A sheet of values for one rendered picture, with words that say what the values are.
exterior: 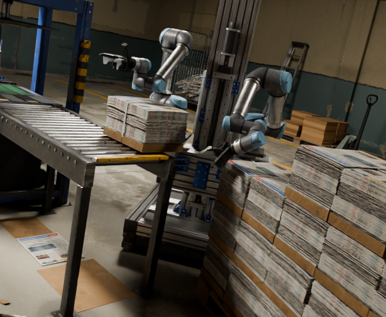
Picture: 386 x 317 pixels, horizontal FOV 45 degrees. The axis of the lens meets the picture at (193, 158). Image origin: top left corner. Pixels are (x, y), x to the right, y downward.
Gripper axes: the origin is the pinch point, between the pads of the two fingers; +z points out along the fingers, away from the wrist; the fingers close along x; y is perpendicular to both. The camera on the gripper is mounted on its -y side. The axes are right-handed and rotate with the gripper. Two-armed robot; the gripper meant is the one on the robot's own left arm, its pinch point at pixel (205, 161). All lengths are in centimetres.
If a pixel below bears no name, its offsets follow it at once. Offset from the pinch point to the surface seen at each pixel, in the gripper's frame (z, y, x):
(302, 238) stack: -53, -45, -27
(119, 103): 29, 6, 48
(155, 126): 10.9, -2.4, 30.2
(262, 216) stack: -29.2, -26.8, -24.4
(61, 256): 105, -37, -7
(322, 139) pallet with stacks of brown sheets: 172, 521, -280
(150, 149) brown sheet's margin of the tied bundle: 18.0, -8.4, 22.1
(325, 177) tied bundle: -71, -35, -9
